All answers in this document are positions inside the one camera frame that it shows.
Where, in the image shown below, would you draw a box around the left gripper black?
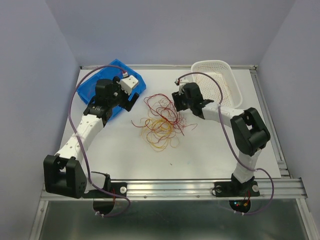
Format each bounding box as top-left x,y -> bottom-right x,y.
108,76 -> 139,112

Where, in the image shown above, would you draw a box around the red yellow wires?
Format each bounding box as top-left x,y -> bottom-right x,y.
131,93 -> 198,153

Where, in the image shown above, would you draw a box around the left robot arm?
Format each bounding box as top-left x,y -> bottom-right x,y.
43,73 -> 139,199

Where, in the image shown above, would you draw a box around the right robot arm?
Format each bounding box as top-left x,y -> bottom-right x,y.
172,82 -> 271,197

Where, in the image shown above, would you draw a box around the white perforated basket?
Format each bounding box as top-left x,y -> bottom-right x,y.
191,60 -> 243,108

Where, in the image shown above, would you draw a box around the blue plastic bin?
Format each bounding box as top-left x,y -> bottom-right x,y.
77,59 -> 147,105

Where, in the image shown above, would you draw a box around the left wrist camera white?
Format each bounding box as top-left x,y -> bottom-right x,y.
119,75 -> 139,96

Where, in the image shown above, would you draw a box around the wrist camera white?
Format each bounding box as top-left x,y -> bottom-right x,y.
174,77 -> 190,86
119,75 -> 139,96

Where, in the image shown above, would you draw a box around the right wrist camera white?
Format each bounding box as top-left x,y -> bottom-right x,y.
174,77 -> 190,86

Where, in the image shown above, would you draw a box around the yellow wire in basket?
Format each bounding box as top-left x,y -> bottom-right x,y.
217,74 -> 235,98

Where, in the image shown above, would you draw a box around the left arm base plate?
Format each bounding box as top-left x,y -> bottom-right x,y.
82,181 -> 128,199

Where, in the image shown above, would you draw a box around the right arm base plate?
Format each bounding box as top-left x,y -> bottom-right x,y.
213,181 -> 260,198

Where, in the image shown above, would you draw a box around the aluminium front rail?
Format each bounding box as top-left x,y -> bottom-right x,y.
40,178 -> 308,202

